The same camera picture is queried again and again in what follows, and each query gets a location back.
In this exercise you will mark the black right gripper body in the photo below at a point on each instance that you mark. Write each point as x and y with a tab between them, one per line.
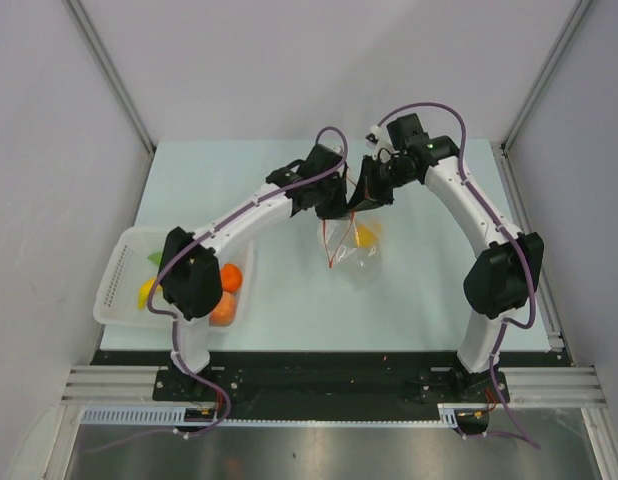
397	172

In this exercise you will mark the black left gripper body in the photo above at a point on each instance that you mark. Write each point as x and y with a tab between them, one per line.
330	203

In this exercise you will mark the clear zip top bag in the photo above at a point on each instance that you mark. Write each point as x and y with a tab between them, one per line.
358	267

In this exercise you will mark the fake orange fruit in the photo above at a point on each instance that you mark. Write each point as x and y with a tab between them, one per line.
231	278

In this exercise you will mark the fake peach fruit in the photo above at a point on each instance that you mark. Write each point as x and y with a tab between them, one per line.
224	312

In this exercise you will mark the fake green cucumber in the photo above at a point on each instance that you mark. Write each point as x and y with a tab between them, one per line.
155	258

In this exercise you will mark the fake yellow banana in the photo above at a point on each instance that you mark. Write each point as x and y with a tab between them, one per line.
143	293

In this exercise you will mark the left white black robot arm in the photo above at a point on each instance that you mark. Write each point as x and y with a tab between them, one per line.
191	261

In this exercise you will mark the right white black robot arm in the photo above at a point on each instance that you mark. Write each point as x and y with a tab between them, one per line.
501	285

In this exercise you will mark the white perforated plastic basket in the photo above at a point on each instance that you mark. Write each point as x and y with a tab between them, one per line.
130	267

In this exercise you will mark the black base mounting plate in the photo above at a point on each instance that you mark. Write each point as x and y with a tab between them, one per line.
330	386

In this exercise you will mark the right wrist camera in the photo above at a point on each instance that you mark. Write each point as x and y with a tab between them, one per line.
375	135

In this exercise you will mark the aluminium frame rail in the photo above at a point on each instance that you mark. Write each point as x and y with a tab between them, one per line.
110	385

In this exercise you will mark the white slotted cable duct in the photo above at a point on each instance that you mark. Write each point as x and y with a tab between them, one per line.
128	415

